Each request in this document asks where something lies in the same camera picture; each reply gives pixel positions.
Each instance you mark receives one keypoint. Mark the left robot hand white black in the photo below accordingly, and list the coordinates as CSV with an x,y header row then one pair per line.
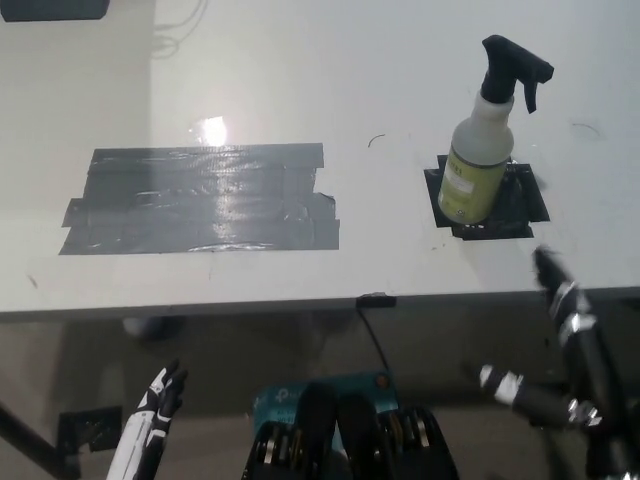
x,y
150,420

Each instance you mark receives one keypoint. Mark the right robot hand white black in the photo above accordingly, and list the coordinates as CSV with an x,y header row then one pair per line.
x,y
582,345

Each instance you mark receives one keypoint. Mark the spray bottle with black trigger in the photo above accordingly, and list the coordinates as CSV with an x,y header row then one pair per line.
x,y
472,175

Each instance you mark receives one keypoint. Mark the black ribbed robot torso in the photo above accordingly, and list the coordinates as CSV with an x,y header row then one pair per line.
x,y
350,440

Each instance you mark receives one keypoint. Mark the black table leg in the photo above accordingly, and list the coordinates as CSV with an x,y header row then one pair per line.
x,y
35,440

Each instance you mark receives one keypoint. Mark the teal network router box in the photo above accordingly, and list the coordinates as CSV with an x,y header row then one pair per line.
x,y
280,400

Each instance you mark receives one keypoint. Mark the black tape square mark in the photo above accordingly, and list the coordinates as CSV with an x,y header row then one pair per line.
x,y
520,205

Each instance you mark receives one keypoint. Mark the dark grey box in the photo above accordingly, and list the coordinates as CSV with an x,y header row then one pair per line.
x,y
50,9

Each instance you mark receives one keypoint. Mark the large grey duct tape patch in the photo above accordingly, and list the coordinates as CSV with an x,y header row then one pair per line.
x,y
200,200

